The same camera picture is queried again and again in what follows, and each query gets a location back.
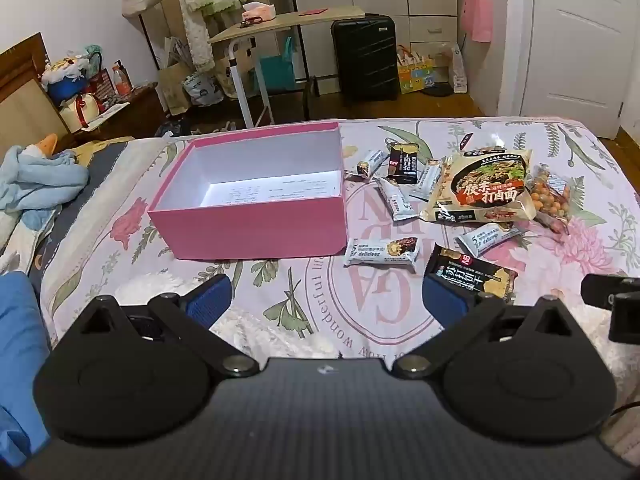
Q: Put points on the goose plush toy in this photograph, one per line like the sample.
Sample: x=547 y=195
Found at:
x=45 y=145

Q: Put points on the grey bed sheet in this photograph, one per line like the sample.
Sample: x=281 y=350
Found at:
x=95 y=180

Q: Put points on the teal bag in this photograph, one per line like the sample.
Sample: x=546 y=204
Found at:
x=277 y=67

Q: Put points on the dark item on floor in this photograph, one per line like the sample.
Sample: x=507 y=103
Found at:
x=435 y=91

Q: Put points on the pink paper bag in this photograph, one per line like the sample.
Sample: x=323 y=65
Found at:
x=475 y=15

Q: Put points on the white door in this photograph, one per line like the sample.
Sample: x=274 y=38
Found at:
x=575 y=40

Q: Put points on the cream gift box red ribbon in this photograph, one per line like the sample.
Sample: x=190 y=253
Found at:
x=82 y=110

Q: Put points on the pink cardboard box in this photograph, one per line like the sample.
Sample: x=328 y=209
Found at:
x=250 y=230

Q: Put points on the white snack bar packet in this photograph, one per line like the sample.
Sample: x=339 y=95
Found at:
x=382 y=252
x=396 y=201
x=367 y=162
x=426 y=180
x=487 y=240

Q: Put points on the white printed plastic bag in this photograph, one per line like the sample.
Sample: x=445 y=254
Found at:
x=200 y=87

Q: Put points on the black bag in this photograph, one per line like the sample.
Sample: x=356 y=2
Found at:
x=172 y=127

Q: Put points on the blue cloth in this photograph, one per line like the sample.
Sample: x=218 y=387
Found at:
x=17 y=335

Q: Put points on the wooden nightstand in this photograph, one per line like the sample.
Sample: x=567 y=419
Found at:
x=130 y=110

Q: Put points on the wooden side table white legs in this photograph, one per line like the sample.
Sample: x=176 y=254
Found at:
x=240 y=85

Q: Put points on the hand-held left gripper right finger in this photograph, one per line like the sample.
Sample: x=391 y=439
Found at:
x=444 y=301

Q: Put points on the slippers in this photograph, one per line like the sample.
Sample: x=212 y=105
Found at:
x=220 y=127

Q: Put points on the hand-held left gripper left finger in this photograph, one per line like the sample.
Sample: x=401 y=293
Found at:
x=210 y=296

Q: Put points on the instant noodle packet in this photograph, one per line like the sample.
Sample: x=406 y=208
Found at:
x=480 y=190

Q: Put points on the colourful gift bag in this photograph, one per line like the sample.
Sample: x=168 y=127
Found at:
x=417 y=74

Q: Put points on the light blue blanket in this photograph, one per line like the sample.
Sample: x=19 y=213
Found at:
x=40 y=180

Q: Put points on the wooden headboard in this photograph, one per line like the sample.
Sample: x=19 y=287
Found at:
x=20 y=90

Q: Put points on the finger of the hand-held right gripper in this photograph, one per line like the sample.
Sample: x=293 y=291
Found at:
x=625 y=320
x=597 y=289

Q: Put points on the orange bottle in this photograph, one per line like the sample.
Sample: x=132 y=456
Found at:
x=120 y=77

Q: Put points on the pink tissue box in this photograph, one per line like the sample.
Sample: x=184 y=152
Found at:
x=259 y=10

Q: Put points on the fluffy white coat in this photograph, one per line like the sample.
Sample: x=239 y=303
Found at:
x=210 y=0

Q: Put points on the brown paper bag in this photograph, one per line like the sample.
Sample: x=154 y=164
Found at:
x=175 y=85
x=226 y=72

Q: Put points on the red booklet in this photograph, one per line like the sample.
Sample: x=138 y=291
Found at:
x=312 y=10

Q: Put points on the small dark snack packet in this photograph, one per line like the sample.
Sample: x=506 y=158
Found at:
x=403 y=162

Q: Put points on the black suitcase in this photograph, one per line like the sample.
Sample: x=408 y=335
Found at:
x=365 y=57

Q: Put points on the black cracker packet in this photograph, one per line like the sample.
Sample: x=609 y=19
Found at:
x=480 y=275

